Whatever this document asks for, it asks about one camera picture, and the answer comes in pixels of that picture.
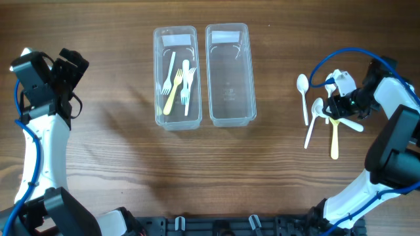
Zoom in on clear plastic container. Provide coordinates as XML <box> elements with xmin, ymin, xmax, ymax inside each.
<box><xmin>205</xmin><ymin>23</ymin><xmax>257</xmax><ymax>127</ymax></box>
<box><xmin>153</xmin><ymin>26</ymin><xmax>202</xmax><ymax>130</ymax></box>

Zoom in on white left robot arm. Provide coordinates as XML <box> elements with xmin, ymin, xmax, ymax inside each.
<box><xmin>1</xmin><ymin>48</ymin><xmax>141</xmax><ymax>235</ymax></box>

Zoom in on white spoon crossing diagonal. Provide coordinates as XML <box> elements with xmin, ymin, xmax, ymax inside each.
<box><xmin>315</xmin><ymin>106</ymin><xmax>364</xmax><ymax>132</ymax></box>

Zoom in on white spoon slanted handle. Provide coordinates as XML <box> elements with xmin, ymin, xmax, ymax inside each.
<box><xmin>304</xmin><ymin>98</ymin><xmax>324</xmax><ymax>149</ymax></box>

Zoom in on white plastic spoon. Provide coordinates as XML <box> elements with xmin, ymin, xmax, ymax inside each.
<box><xmin>297</xmin><ymin>74</ymin><xmax>309</xmax><ymax>126</ymax></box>
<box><xmin>325</xmin><ymin>73</ymin><xmax>337</xmax><ymax>98</ymax></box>

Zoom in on light blue plastic fork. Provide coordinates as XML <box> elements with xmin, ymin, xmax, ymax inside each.
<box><xmin>180</xmin><ymin>59</ymin><xmax>190</xmax><ymax>105</ymax></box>

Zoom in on right clear plastic container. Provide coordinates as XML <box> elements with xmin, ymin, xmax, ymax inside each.
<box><xmin>205</xmin><ymin>23</ymin><xmax>257</xmax><ymax>127</ymax></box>

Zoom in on white plastic fork long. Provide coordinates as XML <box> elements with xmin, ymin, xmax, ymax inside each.
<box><xmin>184</xmin><ymin>68</ymin><xmax>196</xmax><ymax>116</ymax></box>

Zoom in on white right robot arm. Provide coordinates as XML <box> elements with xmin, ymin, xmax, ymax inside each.
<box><xmin>301</xmin><ymin>56</ymin><xmax>419</xmax><ymax>235</ymax></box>

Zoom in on left clear plastic container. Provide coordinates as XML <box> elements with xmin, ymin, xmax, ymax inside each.
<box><xmin>153</xmin><ymin>26</ymin><xmax>202</xmax><ymax>130</ymax></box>

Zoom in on yellow plastic fork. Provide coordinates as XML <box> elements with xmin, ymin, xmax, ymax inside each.
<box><xmin>163</xmin><ymin>69</ymin><xmax>183</xmax><ymax>115</ymax></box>

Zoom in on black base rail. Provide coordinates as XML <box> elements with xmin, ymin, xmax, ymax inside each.
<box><xmin>131</xmin><ymin>214</ymin><xmax>367</xmax><ymax>236</ymax></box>

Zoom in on yellow plastic spoon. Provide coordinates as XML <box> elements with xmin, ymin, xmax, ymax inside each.
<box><xmin>329</xmin><ymin>118</ymin><xmax>339</xmax><ymax>160</ymax></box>

